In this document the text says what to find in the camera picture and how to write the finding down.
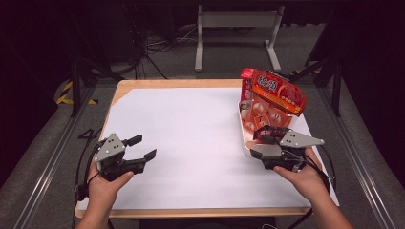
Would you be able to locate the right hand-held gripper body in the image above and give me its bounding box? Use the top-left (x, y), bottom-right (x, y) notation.
top-left (259, 130), bottom-right (326, 174)

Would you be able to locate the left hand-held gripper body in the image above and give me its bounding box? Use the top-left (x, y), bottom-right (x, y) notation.
top-left (93, 133), bottom-right (147, 183)

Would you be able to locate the small black red packet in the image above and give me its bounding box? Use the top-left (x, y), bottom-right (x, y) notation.
top-left (252, 124), bottom-right (290, 144)

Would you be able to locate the white plastic container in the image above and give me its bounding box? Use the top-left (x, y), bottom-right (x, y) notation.
top-left (238, 99), bottom-right (302, 157)

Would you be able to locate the orange noodle packet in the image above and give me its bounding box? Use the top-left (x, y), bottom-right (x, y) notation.
top-left (243, 69), bottom-right (309, 133)

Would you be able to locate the person's left hand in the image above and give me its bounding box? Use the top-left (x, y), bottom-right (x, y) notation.
top-left (86, 158), bottom-right (135, 208)

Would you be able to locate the person's right hand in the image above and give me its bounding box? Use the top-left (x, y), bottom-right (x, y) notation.
top-left (273, 147), bottom-right (330, 204)

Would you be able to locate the black metal stand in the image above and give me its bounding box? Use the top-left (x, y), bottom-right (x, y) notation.
top-left (288, 56), bottom-right (344, 117)
top-left (68, 47), bottom-right (125, 117)

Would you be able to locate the wooden table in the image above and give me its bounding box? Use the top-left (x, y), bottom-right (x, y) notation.
top-left (74, 78), bottom-right (340, 219)

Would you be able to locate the yellow black floor tape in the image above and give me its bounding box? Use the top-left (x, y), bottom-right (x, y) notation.
top-left (55, 80), bottom-right (98, 106)

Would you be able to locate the person's dark clothing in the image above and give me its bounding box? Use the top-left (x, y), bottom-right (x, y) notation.
top-left (139, 216), bottom-right (278, 229)

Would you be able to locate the white metal stand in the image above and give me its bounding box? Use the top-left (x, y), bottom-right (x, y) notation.
top-left (194, 4), bottom-right (286, 73)

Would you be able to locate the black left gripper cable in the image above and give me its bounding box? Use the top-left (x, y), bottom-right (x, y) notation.
top-left (72, 141), bottom-right (103, 202)

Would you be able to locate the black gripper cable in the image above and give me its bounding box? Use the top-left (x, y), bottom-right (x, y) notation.
top-left (72, 141), bottom-right (103, 202)
top-left (286, 144), bottom-right (337, 229)

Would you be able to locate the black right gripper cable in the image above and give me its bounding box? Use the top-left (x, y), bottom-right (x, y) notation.
top-left (286, 144), bottom-right (337, 229)

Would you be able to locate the aluminium floor rail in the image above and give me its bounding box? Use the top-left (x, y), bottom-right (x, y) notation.
top-left (318, 85), bottom-right (397, 229)
top-left (12, 87), bottom-right (96, 229)

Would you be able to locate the bundle of floor cables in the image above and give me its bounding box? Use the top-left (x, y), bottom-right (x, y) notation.
top-left (127, 23), bottom-right (199, 80)

